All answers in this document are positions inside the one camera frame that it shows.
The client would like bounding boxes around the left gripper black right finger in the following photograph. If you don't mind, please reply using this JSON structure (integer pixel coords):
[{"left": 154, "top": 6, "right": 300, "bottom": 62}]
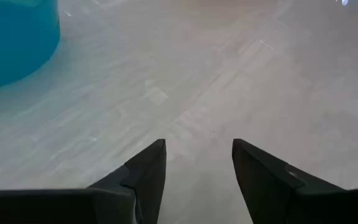
[{"left": 231, "top": 138, "right": 347, "bottom": 224}]

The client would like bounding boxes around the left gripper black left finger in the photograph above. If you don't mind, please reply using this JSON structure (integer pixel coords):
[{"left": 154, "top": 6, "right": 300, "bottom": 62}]
[{"left": 87, "top": 139, "right": 167, "bottom": 224}]

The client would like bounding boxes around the blue bowl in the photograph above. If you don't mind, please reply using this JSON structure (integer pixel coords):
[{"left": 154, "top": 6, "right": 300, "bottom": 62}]
[{"left": 0, "top": 0, "right": 61, "bottom": 91}]

